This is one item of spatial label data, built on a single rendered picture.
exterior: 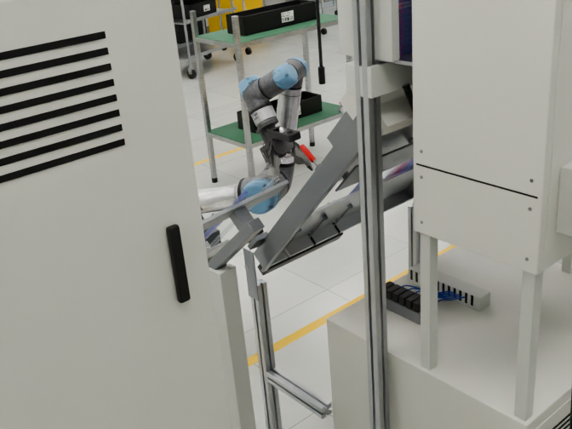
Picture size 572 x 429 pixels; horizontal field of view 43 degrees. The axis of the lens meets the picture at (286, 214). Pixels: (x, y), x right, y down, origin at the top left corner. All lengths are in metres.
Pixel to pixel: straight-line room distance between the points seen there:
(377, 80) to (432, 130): 0.17
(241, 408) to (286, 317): 1.11
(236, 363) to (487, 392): 0.71
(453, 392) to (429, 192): 0.51
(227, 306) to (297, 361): 1.02
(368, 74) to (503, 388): 0.81
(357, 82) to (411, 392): 0.82
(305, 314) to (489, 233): 1.82
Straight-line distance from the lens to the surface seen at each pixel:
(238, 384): 2.18
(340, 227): 2.44
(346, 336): 2.07
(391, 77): 1.66
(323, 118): 4.76
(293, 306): 3.35
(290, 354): 3.05
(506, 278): 2.30
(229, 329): 2.07
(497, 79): 1.46
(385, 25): 1.60
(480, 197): 1.56
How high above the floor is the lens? 1.76
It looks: 24 degrees down
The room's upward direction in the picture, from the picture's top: 5 degrees counter-clockwise
